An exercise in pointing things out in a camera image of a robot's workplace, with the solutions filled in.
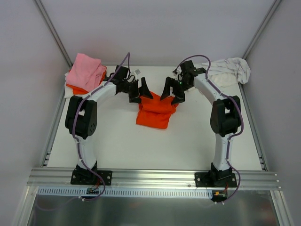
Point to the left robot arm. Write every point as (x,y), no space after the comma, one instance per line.
(81,118)

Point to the crumpled white t shirt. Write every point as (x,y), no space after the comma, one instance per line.
(228,72)

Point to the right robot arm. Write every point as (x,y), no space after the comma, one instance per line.
(225,120)

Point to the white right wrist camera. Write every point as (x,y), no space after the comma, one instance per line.
(177,75)

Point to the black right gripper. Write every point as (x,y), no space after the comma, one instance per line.
(176,89)

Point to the folded orange t shirt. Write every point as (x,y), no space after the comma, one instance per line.
(84,82)

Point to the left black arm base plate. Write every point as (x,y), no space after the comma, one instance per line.
(82,176)

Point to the right corner frame post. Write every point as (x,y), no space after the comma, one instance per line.
(269,15)

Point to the aluminium mounting rail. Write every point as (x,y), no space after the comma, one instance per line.
(157,179)

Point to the orange t shirt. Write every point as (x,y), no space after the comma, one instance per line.
(84,82)
(155,113)

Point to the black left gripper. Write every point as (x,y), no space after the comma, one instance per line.
(135,91)

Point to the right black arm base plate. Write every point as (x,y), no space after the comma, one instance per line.
(204,179)

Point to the folded pink t shirt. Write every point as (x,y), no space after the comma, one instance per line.
(84,62)

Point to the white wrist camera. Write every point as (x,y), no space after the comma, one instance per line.
(134,75)
(177,75)

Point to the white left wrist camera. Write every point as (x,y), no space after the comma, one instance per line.
(134,75)

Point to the white slotted cable duct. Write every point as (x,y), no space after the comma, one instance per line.
(127,192)

